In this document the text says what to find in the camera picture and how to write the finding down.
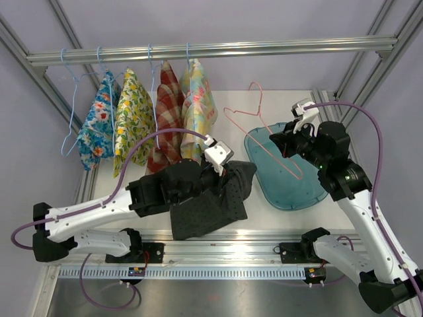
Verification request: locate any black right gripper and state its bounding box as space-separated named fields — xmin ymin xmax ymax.
xmin=271 ymin=118 xmax=329 ymax=170

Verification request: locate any dark grey dotted skirt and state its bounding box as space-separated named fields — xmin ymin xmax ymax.
xmin=170 ymin=160 xmax=257 ymax=240

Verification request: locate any pastel floral skirt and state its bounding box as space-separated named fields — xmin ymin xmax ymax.
xmin=179 ymin=59 xmax=218 ymax=162

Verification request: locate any red plaid skirt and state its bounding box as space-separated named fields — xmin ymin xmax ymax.
xmin=146 ymin=61 xmax=184 ymax=175

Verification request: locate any light blue wire hanger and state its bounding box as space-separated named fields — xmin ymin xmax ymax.
xmin=185 ymin=42 xmax=191 ymax=71
xmin=96 ymin=46 xmax=134 ymax=159
xmin=147 ymin=44 xmax=159 ymax=133

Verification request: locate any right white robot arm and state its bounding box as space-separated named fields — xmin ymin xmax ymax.
xmin=269 ymin=122 xmax=422 ymax=314

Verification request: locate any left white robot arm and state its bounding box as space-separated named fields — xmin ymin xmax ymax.
xmin=32 ymin=158 xmax=229 ymax=263

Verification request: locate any lemon print skirt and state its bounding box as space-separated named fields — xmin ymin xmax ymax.
xmin=113 ymin=69 xmax=155 ymax=177

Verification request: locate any blue floral skirt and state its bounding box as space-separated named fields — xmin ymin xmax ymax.
xmin=77 ymin=69 xmax=121 ymax=171

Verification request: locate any empty light blue hanger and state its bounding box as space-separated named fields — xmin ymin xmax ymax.
xmin=60 ymin=48 xmax=100 ymax=157

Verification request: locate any teal plastic basin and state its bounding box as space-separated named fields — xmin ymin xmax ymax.
xmin=244 ymin=122 xmax=328 ymax=211

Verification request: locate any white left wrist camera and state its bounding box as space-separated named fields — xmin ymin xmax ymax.
xmin=204 ymin=135 xmax=234 ymax=176

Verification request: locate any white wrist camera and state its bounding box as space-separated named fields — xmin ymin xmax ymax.
xmin=204 ymin=135 xmax=234 ymax=176
xmin=291 ymin=98 xmax=319 ymax=134

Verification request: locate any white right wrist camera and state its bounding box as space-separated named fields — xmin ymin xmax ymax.
xmin=291 ymin=98 xmax=319 ymax=134

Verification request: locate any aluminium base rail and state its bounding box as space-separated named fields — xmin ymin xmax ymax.
xmin=49 ymin=229 xmax=361 ymax=265

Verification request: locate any aluminium hanging rail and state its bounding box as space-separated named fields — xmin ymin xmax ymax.
xmin=26 ymin=35 xmax=391 ymax=67

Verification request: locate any white slotted cable duct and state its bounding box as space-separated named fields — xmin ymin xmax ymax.
xmin=58 ymin=265 xmax=305 ymax=280

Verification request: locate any right aluminium frame post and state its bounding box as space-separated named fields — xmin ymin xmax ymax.
xmin=311 ymin=1 xmax=422 ymax=127

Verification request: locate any aluminium frame post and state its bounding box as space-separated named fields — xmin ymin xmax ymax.
xmin=311 ymin=1 xmax=422 ymax=127
xmin=1 ymin=1 xmax=99 ymax=205

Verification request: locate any left aluminium frame post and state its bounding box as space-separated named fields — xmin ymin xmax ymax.
xmin=1 ymin=1 xmax=99 ymax=205

